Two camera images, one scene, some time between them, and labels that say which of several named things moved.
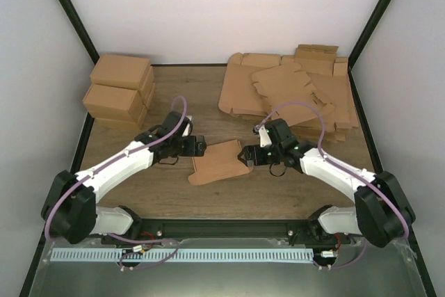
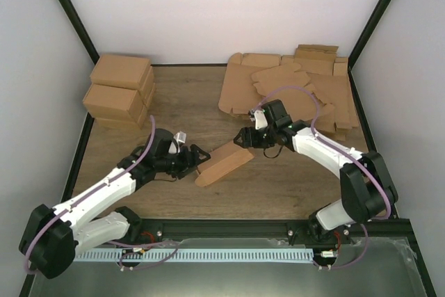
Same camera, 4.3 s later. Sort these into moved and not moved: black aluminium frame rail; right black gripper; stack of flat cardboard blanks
Moved: right black gripper
Not moved: black aluminium frame rail; stack of flat cardboard blanks
